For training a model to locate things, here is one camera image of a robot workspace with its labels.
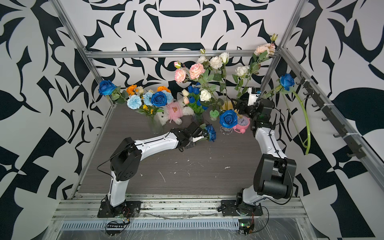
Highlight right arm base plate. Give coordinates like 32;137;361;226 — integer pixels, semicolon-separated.
217;200;263;217

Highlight clear glass vase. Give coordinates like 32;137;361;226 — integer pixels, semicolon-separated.
148;115;164;135

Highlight blue white tulip bunch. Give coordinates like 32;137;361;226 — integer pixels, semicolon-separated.
182;86;208;115

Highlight green bent hose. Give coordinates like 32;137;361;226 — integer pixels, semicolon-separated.
281;89;312;156

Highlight blue rose spray stem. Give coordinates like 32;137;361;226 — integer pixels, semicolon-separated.
262;74;295;99

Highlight right controller board with wires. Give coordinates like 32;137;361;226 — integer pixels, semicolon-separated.
239;214;270;236

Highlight left controller board with wires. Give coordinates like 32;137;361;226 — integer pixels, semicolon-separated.
105;218;131;236

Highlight pink alarm clock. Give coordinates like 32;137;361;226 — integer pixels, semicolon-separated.
233;116;251;134

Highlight black hook rail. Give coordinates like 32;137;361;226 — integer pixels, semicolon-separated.
300;71;367;160

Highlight small green cup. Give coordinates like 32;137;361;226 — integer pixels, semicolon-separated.
210;110;220;121

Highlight pink rose stem right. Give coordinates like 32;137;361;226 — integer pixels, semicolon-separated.
234;34;278;100

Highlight pink rose stem left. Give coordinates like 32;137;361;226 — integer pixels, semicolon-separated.
174;61;206;84

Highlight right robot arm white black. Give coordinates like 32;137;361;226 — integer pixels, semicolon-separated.
235;99;297;208

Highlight blue orange mixed bouquet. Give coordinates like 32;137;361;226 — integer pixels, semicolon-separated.
98;80;174;117

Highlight pink rose stem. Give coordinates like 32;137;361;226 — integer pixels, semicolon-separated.
174;61;206;84
234;34;278;100

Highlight controller board with wires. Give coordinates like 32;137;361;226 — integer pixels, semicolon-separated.
239;214;270;236
105;218;131;236

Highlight white plush toy pink shirt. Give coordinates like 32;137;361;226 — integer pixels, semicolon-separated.
156;100;195;126

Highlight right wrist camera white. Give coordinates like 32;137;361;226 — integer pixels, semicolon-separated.
248;87;261;106

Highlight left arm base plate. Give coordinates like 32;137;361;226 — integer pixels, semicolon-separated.
97;201;142;218

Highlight dark purple glass vase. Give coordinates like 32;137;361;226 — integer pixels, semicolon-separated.
193;114;205;126

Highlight white rose stems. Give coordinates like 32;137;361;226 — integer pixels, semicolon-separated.
189;49;253;110

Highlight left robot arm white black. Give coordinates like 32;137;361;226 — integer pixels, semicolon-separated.
106;122;209;208

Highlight yellow ruffled glass vase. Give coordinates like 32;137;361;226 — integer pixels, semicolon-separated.
219;101;238;135

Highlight single blue rose stem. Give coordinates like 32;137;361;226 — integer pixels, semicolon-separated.
200;124;217;142

